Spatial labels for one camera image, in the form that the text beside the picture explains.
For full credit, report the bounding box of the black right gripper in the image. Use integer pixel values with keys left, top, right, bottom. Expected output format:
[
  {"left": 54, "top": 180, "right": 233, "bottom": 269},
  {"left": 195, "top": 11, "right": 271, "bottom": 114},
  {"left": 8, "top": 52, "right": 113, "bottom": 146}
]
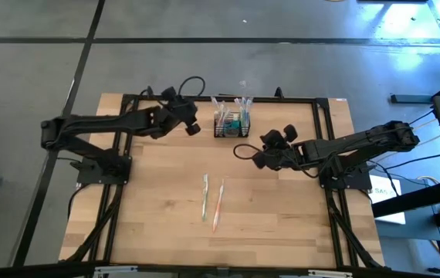
[{"left": 251, "top": 124, "right": 303, "bottom": 171}]

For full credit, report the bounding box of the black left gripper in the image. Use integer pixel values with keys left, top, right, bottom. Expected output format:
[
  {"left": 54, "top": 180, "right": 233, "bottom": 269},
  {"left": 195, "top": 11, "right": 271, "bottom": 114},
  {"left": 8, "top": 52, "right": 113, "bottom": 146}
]
[{"left": 152, "top": 86, "right": 202, "bottom": 137}]

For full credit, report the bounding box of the white printed sheet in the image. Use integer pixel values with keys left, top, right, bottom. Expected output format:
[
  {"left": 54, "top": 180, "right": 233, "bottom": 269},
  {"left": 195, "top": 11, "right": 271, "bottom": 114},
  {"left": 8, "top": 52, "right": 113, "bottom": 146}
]
[{"left": 368, "top": 174, "right": 407, "bottom": 225}]

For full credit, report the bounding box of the black desk foot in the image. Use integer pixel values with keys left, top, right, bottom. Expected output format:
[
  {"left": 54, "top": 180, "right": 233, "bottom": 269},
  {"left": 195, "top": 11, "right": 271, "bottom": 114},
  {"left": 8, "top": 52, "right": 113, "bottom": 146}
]
[{"left": 390, "top": 93, "right": 435, "bottom": 104}]

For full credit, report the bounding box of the black crossbar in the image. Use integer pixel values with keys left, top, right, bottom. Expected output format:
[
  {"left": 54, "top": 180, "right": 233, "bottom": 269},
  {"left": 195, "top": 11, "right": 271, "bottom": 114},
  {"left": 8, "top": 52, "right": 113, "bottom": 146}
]
[{"left": 0, "top": 259, "right": 440, "bottom": 278}]

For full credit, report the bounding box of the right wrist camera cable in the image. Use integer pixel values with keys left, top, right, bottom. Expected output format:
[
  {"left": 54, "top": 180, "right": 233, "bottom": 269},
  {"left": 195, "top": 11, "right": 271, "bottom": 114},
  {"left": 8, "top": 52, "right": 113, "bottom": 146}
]
[{"left": 232, "top": 143, "right": 262, "bottom": 161}]

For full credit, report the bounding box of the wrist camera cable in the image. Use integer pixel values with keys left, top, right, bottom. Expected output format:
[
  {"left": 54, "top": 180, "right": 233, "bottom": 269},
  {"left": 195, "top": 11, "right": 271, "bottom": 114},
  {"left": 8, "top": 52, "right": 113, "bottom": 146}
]
[
  {"left": 232, "top": 143, "right": 262, "bottom": 161},
  {"left": 176, "top": 75, "right": 207, "bottom": 103}
]

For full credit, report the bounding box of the black wire caddy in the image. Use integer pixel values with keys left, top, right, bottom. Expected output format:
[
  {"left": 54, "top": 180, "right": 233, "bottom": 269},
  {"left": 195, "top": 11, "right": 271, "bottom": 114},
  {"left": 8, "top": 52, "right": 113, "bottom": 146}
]
[{"left": 212, "top": 110, "right": 251, "bottom": 139}]

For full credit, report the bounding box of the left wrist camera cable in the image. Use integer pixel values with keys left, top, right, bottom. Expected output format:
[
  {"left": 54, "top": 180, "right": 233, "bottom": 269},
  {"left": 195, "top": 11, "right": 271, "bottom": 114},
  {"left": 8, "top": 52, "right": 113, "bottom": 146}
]
[{"left": 176, "top": 75, "right": 207, "bottom": 103}]

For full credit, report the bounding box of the black aluminium table frame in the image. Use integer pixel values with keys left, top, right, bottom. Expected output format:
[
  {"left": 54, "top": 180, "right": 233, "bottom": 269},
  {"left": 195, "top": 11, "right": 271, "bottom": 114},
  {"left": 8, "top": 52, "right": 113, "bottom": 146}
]
[{"left": 59, "top": 92, "right": 385, "bottom": 271}]

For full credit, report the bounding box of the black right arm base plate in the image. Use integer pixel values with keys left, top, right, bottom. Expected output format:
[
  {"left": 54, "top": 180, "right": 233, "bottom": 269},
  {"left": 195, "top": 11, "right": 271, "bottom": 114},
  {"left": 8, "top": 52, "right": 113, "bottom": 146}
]
[{"left": 316, "top": 158, "right": 374, "bottom": 191}]

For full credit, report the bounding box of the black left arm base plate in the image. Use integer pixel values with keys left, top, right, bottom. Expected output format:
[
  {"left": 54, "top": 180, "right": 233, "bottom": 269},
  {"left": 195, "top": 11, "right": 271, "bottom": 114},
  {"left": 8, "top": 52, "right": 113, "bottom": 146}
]
[{"left": 69, "top": 153, "right": 133, "bottom": 185}]

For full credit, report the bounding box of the black floor cable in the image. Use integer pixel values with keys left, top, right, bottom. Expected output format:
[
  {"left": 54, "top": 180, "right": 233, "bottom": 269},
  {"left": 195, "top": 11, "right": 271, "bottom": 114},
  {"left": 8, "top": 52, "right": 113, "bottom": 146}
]
[{"left": 366, "top": 151, "right": 440, "bottom": 173}]

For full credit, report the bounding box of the pale floor cable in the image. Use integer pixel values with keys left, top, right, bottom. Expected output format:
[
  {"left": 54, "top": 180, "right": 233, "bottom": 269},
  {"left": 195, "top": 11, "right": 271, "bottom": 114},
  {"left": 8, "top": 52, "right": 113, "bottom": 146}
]
[{"left": 408, "top": 117, "right": 439, "bottom": 134}]

